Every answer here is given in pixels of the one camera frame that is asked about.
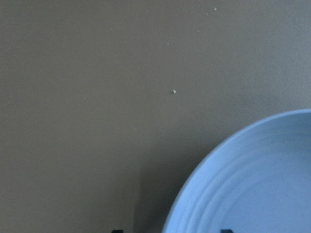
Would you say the blue plate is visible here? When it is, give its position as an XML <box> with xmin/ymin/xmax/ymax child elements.
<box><xmin>163</xmin><ymin>109</ymin><xmax>311</xmax><ymax>233</ymax></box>

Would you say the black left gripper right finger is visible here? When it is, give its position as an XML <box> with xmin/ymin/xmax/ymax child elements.
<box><xmin>220</xmin><ymin>229</ymin><xmax>232</xmax><ymax>233</ymax></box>

